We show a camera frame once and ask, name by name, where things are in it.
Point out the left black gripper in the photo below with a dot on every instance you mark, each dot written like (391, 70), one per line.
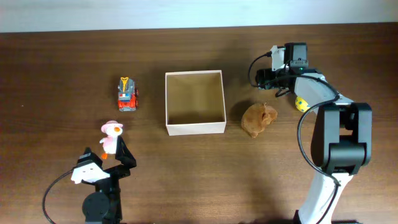
(127, 158)

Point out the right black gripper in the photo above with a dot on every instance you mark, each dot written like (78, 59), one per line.
(263, 76)

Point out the brown plush toy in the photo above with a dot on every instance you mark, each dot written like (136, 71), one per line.
(257, 117)

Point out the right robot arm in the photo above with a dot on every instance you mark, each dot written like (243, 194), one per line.
(334, 133)

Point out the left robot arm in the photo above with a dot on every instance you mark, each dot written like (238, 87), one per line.
(103, 205)

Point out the pink white duck toy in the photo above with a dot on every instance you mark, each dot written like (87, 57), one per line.
(113, 130)

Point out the yellow ball with blue marks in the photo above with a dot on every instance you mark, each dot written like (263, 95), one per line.
(301, 104)

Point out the red grey toy truck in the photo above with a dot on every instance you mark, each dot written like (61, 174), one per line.
(127, 95)

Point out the white open cardboard box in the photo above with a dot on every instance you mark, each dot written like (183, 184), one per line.
(194, 103)

